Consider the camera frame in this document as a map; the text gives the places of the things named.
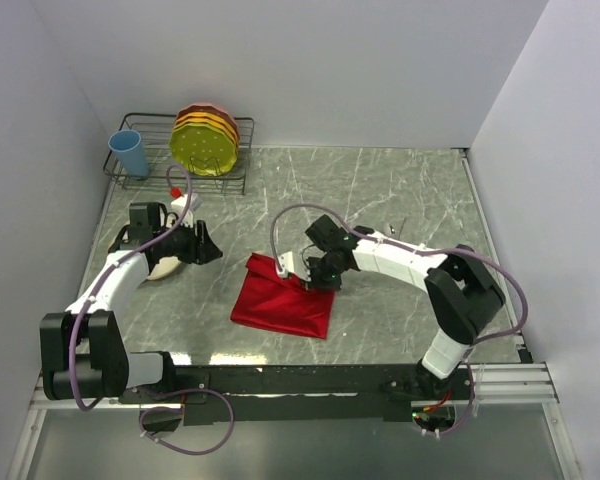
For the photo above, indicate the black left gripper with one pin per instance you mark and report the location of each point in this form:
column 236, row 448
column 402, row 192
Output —
column 201, row 249

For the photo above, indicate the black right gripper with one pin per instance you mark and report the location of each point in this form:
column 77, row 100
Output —
column 314, row 282

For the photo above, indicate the red cloth napkin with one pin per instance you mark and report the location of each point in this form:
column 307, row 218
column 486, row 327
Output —
column 286, row 306

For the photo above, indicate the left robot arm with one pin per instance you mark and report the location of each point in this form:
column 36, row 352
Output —
column 82, row 352

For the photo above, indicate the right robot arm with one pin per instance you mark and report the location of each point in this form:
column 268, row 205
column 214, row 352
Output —
column 464, row 296

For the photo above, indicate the yellow-green dotted plate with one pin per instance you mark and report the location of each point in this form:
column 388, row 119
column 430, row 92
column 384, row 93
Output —
column 203, row 149

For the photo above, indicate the blue plastic cup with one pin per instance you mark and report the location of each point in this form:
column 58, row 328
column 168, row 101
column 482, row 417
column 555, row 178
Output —
column 127, row 147

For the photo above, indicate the orange striped plate stack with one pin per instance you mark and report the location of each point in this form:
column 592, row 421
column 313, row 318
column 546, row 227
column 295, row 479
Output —
column 209, row 114

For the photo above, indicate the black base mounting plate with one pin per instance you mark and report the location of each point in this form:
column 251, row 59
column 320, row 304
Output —
column 205, row 406

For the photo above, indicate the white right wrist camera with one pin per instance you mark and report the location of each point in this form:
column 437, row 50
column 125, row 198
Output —
column 289, row 263

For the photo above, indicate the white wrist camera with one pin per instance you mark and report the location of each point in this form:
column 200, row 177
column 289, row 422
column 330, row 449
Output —
column 184, row 205
column 289, row 263

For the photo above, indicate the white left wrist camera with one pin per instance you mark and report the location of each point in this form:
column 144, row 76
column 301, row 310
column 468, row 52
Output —
column 184, row 205

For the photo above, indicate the aluminium frame rail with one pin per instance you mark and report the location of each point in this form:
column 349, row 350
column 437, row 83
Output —
column 487, row 383

